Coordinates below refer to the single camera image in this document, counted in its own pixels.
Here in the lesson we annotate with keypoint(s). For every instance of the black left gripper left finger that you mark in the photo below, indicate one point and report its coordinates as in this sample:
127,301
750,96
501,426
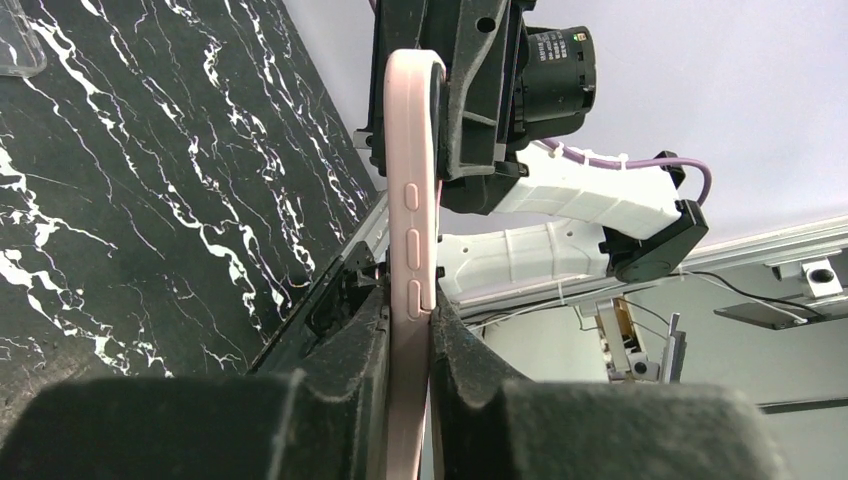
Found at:
321,420

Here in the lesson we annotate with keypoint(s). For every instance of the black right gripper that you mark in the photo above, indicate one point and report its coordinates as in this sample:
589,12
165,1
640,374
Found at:
507,84

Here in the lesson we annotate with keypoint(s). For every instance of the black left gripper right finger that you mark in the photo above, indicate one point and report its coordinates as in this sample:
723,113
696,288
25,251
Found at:
492,422

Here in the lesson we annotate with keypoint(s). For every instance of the black smartphone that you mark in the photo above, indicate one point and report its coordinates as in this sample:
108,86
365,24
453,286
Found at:
437,83

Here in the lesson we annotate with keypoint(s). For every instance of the pink phone case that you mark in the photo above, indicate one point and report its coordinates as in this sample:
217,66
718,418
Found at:
413,220

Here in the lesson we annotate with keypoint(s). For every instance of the clear magsafe phone case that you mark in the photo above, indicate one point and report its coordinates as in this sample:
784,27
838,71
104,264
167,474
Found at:
21,52

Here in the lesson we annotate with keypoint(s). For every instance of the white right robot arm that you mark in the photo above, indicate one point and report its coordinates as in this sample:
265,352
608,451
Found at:
634,198

